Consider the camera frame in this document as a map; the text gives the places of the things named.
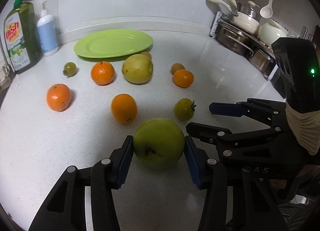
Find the steel pot in rack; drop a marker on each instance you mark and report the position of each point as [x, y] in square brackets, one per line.
[262, 62]

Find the orange mandarin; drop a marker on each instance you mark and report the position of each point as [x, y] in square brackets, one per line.
[59, 97]

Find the large green apple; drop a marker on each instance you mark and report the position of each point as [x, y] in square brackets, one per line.
[159, 143]

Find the metal dish rack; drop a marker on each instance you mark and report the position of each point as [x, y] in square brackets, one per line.
[239, 41]

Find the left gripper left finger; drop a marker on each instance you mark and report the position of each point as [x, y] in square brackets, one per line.
[64, 206]

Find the green plate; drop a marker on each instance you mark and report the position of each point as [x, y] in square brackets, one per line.
[112, 43]

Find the white pan with handle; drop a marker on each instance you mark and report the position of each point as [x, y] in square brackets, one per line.
[239, 19]

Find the oval orange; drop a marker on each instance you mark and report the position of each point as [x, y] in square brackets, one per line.
[124, 108]

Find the brown kiwi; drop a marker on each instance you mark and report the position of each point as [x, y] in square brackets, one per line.
[175, 67]
[147, 54]

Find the white ladle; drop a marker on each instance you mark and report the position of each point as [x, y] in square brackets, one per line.
[266, 12]

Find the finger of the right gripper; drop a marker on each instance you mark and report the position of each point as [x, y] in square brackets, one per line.
[252, 149]
[271, 113]

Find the black camera box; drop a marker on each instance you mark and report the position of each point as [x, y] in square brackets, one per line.
[299, 68]

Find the white ceramic pot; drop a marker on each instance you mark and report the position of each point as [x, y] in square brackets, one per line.
[270, 31]

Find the green dish soap bottle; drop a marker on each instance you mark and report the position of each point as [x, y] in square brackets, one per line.
[21, 37]

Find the small green tomato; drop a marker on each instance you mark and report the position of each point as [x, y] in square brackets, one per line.
[69, 69]

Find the green tomato with stem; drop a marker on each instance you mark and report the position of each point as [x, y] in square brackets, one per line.
[184, 109]

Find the yellow-green apple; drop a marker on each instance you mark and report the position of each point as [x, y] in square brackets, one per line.
[137, 69]

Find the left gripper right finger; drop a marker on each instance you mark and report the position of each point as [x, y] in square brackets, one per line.
[234, 199]

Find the mandarin with stem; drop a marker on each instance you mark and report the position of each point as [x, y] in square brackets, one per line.
[102, 73]

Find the small orange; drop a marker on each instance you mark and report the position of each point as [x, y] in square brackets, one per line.
[183, 78]

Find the white blue pump bottle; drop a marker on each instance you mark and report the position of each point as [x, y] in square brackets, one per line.
[47, 32]

